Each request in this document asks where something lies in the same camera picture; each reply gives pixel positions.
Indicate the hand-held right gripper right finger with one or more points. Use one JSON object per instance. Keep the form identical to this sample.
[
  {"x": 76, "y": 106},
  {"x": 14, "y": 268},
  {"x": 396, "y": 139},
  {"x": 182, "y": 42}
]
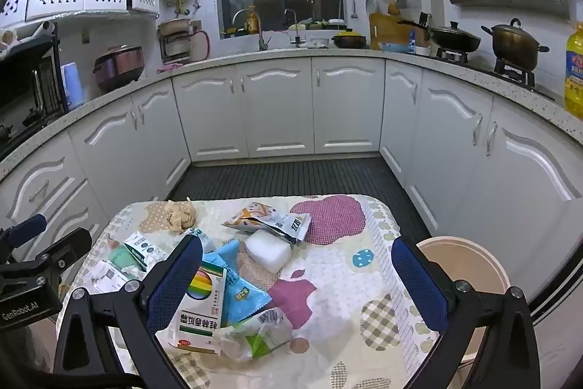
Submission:
[{"x": 419, "y": 284}]

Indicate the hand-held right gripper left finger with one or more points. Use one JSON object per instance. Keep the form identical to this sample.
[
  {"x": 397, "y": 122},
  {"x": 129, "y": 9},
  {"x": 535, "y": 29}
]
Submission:
[{"x": 175, "y": 282}]

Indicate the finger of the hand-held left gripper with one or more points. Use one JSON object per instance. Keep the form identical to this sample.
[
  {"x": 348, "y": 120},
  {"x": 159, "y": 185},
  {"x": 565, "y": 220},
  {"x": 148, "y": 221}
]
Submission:
[
  {"x": 27, "y": 228},
  {"x": 63, "y": 250}
]

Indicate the white milk carton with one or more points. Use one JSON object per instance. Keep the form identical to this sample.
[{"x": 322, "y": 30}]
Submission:
[{"x": 145, "y": 251}]

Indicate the beige plastic bucket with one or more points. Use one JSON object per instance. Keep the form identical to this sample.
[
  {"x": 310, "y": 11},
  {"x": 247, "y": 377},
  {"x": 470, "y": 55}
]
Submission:
[{"x": 473, "y": 261}]

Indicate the blue snack packet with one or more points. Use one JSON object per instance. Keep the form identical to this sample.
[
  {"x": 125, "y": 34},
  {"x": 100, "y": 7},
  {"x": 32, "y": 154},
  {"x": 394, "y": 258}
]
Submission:
[{"x": 239, "y": 293}]

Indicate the rainbow medicine box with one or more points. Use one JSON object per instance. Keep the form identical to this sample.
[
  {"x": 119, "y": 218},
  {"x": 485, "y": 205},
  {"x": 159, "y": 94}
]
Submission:
[{"x": 200, "y": 311}]

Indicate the white printed wrapper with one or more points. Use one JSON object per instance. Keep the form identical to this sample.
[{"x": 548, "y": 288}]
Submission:
[{"x": 104, "y": 277}]

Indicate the green packet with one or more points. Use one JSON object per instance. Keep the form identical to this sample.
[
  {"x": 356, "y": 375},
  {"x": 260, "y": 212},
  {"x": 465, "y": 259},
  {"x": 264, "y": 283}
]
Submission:
[{"x": 120, "y": 261}]

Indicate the crumpled brown paper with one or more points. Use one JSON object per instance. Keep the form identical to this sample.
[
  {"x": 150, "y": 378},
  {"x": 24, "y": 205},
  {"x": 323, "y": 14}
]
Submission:
[{"x": 181, "y": 216}]

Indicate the printed patchwork tablecloth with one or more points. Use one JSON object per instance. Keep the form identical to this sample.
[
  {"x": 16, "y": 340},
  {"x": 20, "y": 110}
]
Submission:
[{"x": 328, "y": 279}]

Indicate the orange white snack wrapper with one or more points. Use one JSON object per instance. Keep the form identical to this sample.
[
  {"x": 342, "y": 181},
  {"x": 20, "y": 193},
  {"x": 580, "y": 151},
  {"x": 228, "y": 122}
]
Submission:
[{"x": 246, "y": 218}]

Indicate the clear green plastic wrapper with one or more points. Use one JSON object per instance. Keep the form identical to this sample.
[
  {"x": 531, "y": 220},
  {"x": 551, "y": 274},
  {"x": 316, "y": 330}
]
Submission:
[{"x": 255, "y": 334}]

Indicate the white foam block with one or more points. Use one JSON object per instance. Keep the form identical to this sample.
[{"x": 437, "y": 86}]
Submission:
[{"x": 268, "y": 250}]

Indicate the black countertop oven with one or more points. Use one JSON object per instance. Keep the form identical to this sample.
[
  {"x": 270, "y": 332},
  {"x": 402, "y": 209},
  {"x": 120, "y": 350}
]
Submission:
[{"x": 27, "y": 93}]

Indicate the stack of blue cups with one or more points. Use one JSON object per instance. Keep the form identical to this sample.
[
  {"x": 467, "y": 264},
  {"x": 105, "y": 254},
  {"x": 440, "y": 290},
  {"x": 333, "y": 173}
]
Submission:
[{"x": 73, "y": 86}]

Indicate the dark ribbed floor mat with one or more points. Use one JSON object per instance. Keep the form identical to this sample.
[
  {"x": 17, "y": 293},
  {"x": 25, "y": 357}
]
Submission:
[{"x": 291, "y": 179}]

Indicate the brown rice cooker pot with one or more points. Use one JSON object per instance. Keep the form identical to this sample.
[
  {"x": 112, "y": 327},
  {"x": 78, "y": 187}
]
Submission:
[{"x": 119, "y": 67}]

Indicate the row of white cabinet doors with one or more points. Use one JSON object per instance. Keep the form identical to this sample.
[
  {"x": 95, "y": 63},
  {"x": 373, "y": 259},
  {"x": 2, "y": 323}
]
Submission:
[{"x": 278, "y": 106}]

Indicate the gas stove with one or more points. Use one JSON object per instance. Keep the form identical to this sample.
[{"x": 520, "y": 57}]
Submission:
[{"x": 510, "y": 74}]

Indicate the blue bowl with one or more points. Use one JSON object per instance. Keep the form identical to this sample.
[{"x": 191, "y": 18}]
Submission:
[{"x": 394, "y": 47}]

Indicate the black wok with lid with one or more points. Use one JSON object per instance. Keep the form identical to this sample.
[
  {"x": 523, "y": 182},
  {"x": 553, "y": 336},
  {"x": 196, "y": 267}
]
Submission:
[{"x": 455, "y": 38}]

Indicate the beige clay pot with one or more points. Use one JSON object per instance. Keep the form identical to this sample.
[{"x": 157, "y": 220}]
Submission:
[{"x": 174, "y": 26}]

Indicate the yellow lidded pot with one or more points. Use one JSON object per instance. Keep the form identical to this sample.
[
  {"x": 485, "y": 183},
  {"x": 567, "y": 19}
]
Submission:
[{"x": 349, "y": 39}]

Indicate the wooden cutting board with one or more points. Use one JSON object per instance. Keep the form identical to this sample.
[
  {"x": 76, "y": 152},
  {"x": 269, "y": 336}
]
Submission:
[{"x": 382, "y": 31}]

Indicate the brown stockpot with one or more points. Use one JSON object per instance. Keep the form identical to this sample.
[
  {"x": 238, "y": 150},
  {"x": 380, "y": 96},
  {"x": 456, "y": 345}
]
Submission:
[{"x": 514, "y": 45}]

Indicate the curved metal faucet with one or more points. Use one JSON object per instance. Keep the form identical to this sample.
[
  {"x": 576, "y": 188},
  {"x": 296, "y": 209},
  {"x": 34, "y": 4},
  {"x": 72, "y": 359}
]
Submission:
[{"x": 262, "y": 38}]

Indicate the yellow cooking oil bottle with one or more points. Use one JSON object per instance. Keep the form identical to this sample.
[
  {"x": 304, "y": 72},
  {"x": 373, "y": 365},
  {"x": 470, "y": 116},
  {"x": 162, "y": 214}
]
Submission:
[{"x": 575, "y": 74}]

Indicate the orange bottle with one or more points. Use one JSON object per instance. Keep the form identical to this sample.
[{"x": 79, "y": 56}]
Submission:
[{"x": 252, "y": 22}]

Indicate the small metal faucet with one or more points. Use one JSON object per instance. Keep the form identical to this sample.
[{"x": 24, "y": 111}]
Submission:
[{"x": 296, "y": 29}]

